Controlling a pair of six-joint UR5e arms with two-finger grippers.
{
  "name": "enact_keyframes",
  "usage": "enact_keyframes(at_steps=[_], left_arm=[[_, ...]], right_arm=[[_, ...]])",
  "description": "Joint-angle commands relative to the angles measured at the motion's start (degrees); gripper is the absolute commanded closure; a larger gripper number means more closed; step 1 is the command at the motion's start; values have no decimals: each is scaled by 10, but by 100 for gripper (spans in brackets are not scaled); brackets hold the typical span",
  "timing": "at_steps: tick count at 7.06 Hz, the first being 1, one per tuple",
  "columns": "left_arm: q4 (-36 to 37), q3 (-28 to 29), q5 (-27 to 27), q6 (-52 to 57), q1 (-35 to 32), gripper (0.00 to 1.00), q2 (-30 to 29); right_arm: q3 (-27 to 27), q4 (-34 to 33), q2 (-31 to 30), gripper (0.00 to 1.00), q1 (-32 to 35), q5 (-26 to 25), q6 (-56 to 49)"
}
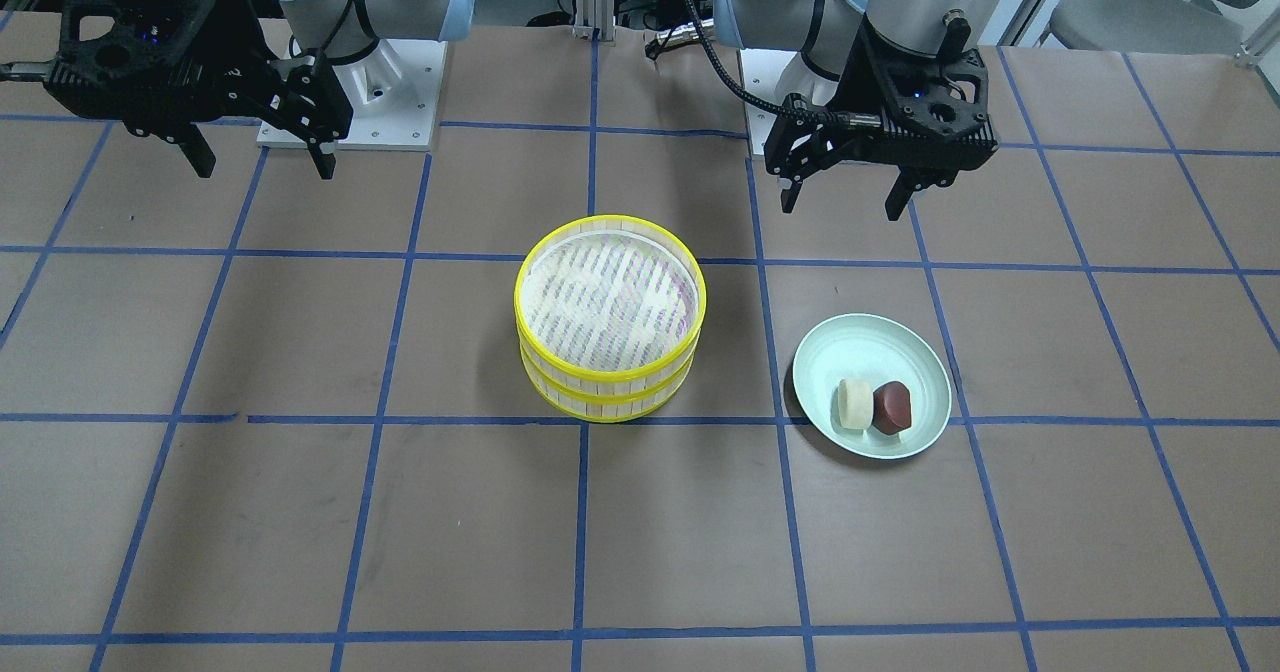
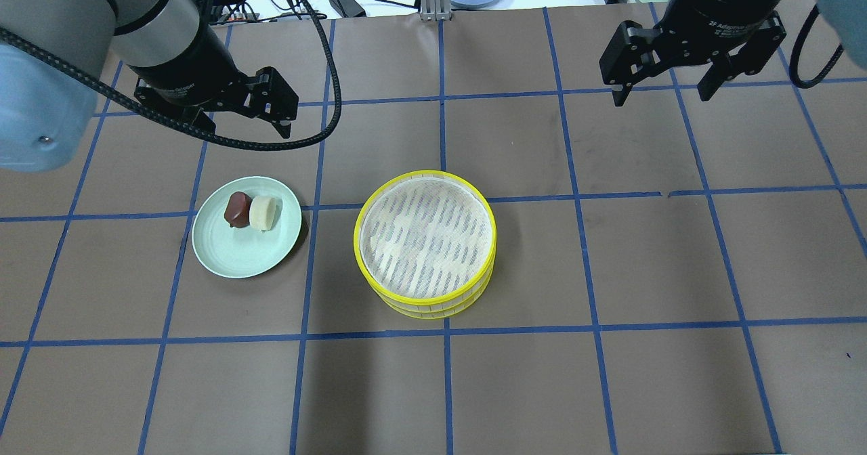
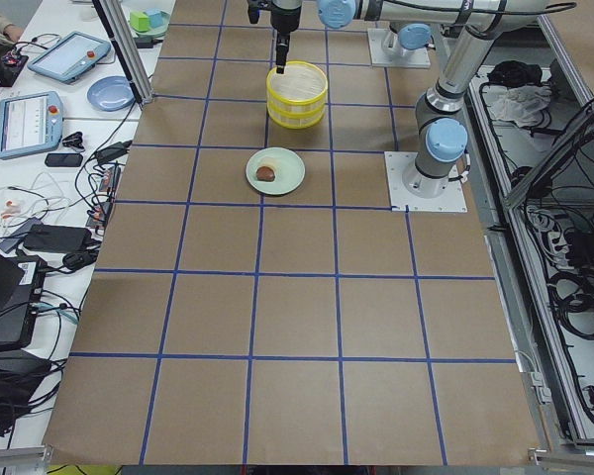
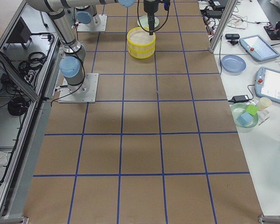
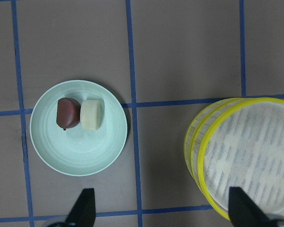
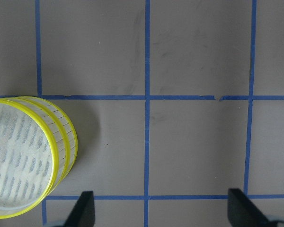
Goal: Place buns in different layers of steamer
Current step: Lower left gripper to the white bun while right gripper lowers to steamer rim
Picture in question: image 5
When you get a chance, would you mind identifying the white bun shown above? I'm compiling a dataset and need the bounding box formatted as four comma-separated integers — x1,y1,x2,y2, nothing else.
80,99,101,131

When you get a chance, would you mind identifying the brown bun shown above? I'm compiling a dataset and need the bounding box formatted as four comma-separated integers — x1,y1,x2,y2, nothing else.
56,97,81,131

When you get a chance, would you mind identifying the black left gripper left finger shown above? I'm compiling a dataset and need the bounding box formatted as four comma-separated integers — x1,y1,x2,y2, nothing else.
65,188,96,227

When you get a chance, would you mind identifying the light green plate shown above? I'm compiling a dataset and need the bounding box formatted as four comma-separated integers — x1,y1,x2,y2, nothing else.
30,80,128,176

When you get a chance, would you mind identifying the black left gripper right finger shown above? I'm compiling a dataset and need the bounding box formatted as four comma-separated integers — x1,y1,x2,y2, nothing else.
228,187,271,227

